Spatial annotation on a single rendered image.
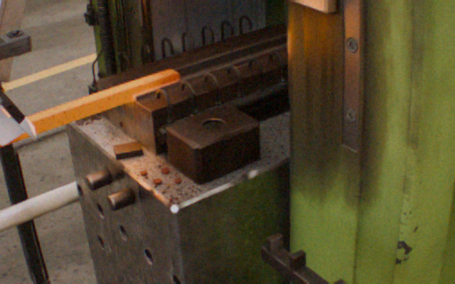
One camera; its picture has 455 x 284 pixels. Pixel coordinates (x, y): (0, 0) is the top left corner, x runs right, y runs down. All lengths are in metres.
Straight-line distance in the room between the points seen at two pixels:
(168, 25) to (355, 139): 0.56
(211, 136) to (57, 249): 1.56
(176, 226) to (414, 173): 0.35
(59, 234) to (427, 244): 1.81
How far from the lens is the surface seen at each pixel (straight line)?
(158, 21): 1.39
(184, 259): 1.08
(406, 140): 0.91
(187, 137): 1.06
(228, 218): 1.09
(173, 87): 1.19
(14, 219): 1.60
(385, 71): 0.90
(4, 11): 1.48
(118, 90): 1.16
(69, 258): 2.50
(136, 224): 1.17
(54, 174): 3.00
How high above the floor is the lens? 1.48
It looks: 29 degrees down
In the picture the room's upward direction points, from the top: 3 degrees counter-clockwise
